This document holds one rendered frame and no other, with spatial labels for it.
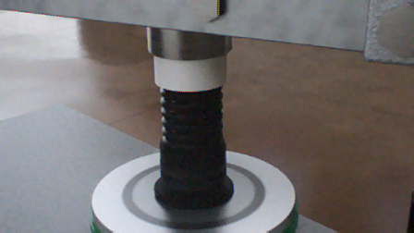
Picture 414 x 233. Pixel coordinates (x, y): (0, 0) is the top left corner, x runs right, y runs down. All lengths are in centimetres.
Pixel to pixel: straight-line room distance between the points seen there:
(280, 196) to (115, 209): 17
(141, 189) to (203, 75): 16
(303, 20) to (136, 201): 26
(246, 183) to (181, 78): 16
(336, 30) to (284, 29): 4
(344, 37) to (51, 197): 44
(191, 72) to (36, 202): 30
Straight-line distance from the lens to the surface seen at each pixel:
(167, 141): 53
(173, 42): 47
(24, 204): 69
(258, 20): 41
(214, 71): 49
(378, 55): 36
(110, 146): 82
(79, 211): 66
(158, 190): 55
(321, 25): 39
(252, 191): 56
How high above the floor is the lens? 119
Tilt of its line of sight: 21 degrees down
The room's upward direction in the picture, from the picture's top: 1 degrees counter-clockwise
